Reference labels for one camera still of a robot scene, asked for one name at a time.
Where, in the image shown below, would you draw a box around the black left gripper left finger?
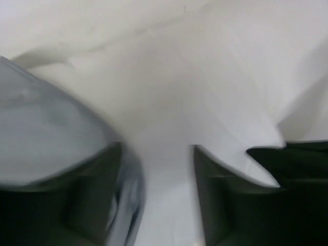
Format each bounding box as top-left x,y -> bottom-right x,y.
1,142 -> 122,245

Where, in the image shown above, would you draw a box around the grey pillowcase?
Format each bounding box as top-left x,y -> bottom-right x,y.
1,57 -> 146,245

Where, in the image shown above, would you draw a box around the white pillow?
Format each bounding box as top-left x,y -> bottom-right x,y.
1,1 -> 327,245

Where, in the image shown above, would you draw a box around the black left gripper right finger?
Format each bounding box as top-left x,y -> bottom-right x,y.
193,141 -> 327,245

